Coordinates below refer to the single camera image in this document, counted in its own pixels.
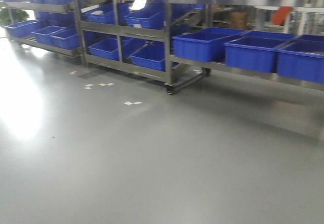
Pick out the steel flow rack right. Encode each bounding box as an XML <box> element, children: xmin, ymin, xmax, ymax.
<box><xmin>165</xmin><ymin>0</ymin><xmax>323</xmax><ymax>95</ymax></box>

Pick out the steel flow rack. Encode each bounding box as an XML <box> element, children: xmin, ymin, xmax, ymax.
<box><xmin>1</xmin><ymin>0</ymin><xmax>83</xmax><ymax>58</ymax></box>
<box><xmin>165</xmin><ymin>0</ymin><xmax>323</xmax><ymax>95</ymax></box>
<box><xmin>74</xmin><ymin>0</ymin><xmax>176</xmax><ymax>90</ymax></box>

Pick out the blue bin rack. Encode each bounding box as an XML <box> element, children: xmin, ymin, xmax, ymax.
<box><xmin>172</xmin><ymin>27</ymin><xmax>248</xmax><ymax>62</ymax></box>
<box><xmin>224</xmin><ymin>31</ymin><xmax>296</xmax><ymax>73</ymax></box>
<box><xmin>276</xmin><ymin>34</ymin><xmax>323</xmax><ymax>84</ymax></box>

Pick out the steel flow rack middle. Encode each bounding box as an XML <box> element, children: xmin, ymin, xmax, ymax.
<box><xmin>74</xmin><ymin>0</ymin><xmax>176</xmax><ymax>90</ymax></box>

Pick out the steel flow rack left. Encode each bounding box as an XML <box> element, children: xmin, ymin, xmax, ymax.
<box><xmin>1</xmin><ymin>0</ymin><xmax>83</xmax><ymax>58</ymax></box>

